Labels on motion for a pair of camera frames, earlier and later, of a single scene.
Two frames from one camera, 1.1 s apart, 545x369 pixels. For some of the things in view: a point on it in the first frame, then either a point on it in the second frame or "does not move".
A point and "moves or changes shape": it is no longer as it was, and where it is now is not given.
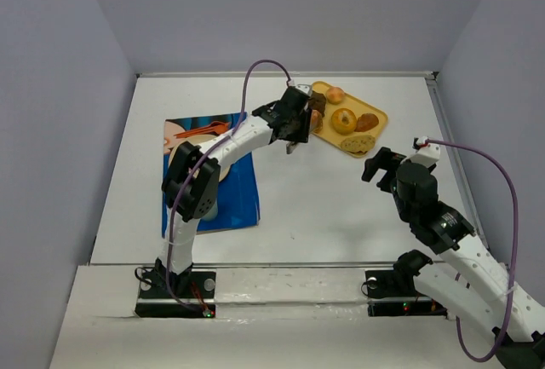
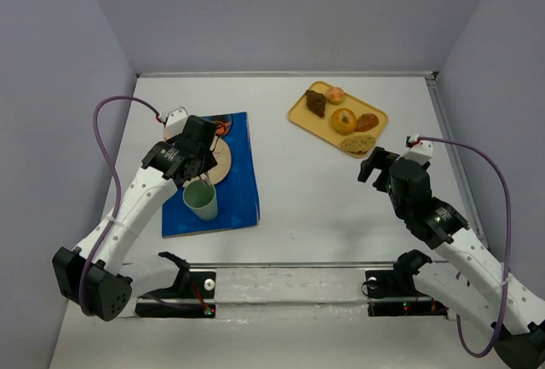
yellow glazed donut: [344, 121] does not move
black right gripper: [384, 164] does not move
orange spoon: [217, 127] does not move
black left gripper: [301, 115] → [203, 164]
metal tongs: [291, 146] moves or changes shape
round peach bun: [335, 95] does not move
